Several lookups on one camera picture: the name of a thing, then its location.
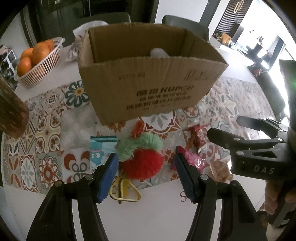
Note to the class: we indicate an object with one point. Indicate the glass vase with dried flowers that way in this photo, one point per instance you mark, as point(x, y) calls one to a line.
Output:
point(14, 112)

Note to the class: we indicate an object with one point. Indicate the person's right hand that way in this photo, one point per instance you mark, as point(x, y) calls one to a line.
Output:
point(272, 190)

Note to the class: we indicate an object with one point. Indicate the patterned table runner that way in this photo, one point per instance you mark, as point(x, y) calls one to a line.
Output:
point(55, 144)

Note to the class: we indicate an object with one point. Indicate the white shoe rack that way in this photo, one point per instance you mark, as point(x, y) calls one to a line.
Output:
point(8, 62)

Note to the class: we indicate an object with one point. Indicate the brown cardboard box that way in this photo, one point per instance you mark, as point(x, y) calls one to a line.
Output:
point(124, 82)

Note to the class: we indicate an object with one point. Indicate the pink beige patterned cloth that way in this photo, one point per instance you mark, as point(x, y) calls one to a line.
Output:
point(217, 158)

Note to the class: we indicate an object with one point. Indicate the dark side chair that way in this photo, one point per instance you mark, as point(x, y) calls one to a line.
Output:
point(269, 88)

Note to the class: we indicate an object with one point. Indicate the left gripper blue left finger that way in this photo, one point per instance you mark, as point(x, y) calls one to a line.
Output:
point(110, 169)

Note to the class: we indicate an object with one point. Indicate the blue cartoon tissue pack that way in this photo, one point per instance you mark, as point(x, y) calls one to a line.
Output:
point(100, 150)

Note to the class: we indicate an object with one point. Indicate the dark chair right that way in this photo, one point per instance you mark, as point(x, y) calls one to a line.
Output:
point(195, 27)

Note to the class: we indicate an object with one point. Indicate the orange fruit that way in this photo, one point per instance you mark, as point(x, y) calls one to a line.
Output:
point(40, 52)
point(24, 66)

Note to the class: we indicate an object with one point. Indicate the floral tissue box cover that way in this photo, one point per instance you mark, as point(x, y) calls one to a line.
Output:
point(79, 34)

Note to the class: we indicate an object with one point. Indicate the yellow elastic band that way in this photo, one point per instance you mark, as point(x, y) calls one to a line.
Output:
point(122, 190)

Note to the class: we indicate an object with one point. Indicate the dark glass cabinet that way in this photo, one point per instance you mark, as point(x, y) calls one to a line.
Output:
point(43, 20)

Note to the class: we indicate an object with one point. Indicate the dark chair left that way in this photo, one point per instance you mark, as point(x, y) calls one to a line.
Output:
point(110, 18)

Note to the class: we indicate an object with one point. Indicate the red green fuzzy plush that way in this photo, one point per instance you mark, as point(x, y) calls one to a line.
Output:
point(140, 154)

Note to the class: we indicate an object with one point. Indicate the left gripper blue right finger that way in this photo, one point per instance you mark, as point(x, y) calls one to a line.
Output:
point(188, 175)

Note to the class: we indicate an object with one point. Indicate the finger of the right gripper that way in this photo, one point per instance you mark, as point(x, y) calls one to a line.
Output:
point(271, 128)
point(234, 143)

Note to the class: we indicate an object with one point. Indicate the white fruit basket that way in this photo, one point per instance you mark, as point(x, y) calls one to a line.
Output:
point(42, 69)

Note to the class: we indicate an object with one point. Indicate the white bunny plush toy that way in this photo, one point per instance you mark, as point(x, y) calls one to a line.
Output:
point(158, 53)

